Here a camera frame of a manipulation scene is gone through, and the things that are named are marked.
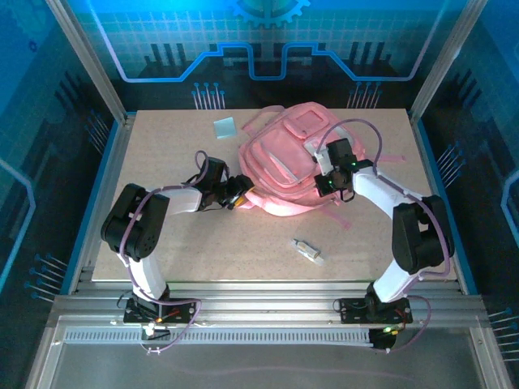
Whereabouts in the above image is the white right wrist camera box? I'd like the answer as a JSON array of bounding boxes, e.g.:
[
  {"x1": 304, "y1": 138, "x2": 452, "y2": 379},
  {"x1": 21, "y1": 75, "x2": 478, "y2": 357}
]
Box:
[{"x1": 314, "y1": 147, "x2": 332, "y2": 177}]

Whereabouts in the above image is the slotted grey cable duct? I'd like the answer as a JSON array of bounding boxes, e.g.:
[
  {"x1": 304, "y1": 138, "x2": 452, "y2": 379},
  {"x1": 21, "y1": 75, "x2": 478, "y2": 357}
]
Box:
[{"x1": 63, "y1": 328, "x2": 376, "y2": 346}]

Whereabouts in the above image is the aluminium table side rail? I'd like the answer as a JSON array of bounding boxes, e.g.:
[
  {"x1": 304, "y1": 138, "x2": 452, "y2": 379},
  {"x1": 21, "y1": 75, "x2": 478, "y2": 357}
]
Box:
[
  {"x1": 407, "y1": 109, "x2": 467, "y2": 293},
  {"x1": 68, "y1": 113, "x2": 137, "y2": 293}
]

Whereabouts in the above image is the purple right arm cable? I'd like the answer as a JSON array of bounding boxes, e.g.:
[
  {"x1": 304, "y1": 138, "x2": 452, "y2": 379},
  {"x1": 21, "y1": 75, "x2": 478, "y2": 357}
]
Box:
[{"x1": 318, "y1": 118, "x2": 455, "y2": 353}]

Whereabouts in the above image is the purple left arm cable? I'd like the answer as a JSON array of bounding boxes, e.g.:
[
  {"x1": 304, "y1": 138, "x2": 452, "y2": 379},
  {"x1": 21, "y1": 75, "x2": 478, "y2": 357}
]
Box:
[{"x1": 119, "y1": 149, "x2": 212, "y2": 356}]

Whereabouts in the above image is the aluminium front rail beam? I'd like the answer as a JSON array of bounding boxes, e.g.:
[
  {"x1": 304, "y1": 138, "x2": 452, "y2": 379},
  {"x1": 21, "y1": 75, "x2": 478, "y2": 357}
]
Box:
[{"x1": 52, "y1": 279, "x2": 490, "y2": 325}]

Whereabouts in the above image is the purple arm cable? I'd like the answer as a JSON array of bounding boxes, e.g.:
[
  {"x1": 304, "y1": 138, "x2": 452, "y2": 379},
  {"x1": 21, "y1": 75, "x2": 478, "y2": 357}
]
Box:
[
  {"x1": 119, "y1": 149, "x2": 212, "y2": 356},
  {"x1": 318, "y1": 118, "x2": 455, "y2": 353}
]

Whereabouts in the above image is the small glue stick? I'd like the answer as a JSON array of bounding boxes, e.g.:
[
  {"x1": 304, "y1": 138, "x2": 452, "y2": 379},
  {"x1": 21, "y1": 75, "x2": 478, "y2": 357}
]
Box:
[{"x1": 290, "y1": 237, "x2": 326, "y2": 267}]

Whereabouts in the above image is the grey metal lower tray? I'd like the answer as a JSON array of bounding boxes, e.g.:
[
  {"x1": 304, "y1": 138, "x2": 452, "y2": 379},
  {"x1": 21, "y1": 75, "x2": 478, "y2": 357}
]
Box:
[{"x1": 24, "y1": 315, "x2": 514, "y2": 389}]

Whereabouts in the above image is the light blue sticky note pad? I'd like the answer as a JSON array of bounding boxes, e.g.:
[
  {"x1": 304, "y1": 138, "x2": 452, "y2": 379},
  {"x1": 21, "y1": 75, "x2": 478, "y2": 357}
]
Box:
[{"x1": 214, "y1": 117, "x2": 238, "y2": 140}]

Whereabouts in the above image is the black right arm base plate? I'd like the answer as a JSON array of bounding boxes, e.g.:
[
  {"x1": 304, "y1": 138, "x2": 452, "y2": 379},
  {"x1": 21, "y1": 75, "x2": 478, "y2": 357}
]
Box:
[{"x1": 338, "y1": 297, "x2": 413, "y2": 325}]

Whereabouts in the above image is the pink student backpack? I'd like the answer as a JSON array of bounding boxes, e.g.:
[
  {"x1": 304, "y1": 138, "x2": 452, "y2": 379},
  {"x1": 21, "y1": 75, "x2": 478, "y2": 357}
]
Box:
[{"x1": 237, "y1": 103, "x2": 406, "y2": 232}]

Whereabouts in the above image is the aluminium frame post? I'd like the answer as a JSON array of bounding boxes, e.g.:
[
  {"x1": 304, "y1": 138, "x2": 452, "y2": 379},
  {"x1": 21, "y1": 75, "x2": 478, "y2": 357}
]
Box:
[
  {"x1": 44, "y1": 0, "x2": 129, "y2": 122},
  {"x1": 409, "y1": 0, "x2": 490, "y2": 122}
]

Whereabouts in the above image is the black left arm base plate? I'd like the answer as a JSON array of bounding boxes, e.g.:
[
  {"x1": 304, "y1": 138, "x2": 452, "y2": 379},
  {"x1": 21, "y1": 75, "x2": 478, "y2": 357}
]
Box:
[{"x1": 123, "y1": 297, "x2": 195, "y2": 325}]

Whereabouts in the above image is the small controller board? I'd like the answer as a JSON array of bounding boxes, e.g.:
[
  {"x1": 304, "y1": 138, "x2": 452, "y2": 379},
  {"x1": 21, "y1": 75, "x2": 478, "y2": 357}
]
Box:
[
  {"x1": 139, "y1": 322, "x2": 172, "y2": 342},
  {"x1": 368, "y1": 326, "x2": 401, "y2": 353}
]

